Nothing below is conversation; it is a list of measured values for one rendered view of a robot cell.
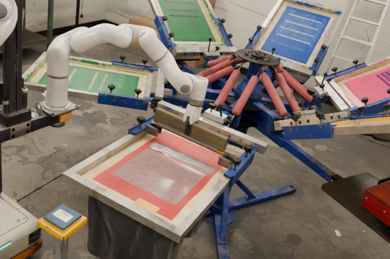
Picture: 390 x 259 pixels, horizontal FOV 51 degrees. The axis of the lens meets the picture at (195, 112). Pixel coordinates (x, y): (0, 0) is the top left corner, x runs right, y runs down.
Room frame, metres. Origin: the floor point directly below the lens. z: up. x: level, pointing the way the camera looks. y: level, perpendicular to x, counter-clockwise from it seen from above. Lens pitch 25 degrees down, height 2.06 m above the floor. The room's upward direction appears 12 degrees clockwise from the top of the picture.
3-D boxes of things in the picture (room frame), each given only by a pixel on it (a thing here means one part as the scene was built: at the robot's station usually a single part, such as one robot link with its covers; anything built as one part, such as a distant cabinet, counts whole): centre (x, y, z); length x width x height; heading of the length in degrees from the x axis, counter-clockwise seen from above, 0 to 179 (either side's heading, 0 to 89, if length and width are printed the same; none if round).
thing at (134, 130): (1.99, 0.24, 0.98); 0.30 x 0.05 x 0.07; 157
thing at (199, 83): (1.83, 0.04, 1.33); 0.15 x 0.10 x 0.11; 100
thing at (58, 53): (1.72, 0.65, 1.37); 0.13 x 0.10 x 0.16; 10
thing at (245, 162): (1.77, -0.27, 0.98); 0.30 x 0.05 x 0.07; 157
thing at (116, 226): (1.39, 0.19, 0.74); 0.45 x 0.03 x 0.43; 67
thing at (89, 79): (2.52, 0.57, 1.05); 1.08 x 0.61 x 0.23; 97
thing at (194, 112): (1.83, 0.01, 1.20); 0.10 x 0.07 x 0.11; 157
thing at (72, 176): (1.66, 0.08, 0.97); 0.79 x 0.58 x 0.04; 157
